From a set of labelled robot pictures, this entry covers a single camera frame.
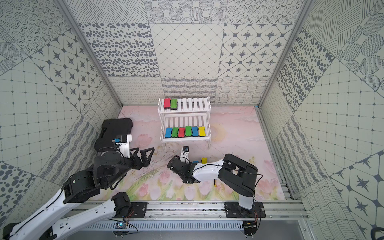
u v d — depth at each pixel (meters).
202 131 0.88
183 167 0.67
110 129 1.01
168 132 0.87
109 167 0.44
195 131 0.88
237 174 0.48
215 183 0.82
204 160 0.91
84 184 0.44
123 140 0.55
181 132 0.87
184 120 0.95
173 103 0.82
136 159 0.55
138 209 0.74
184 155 0.78
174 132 0.88
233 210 0.73
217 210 0.76
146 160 0.57
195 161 0.89
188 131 0.88
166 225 0.70
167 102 0.82
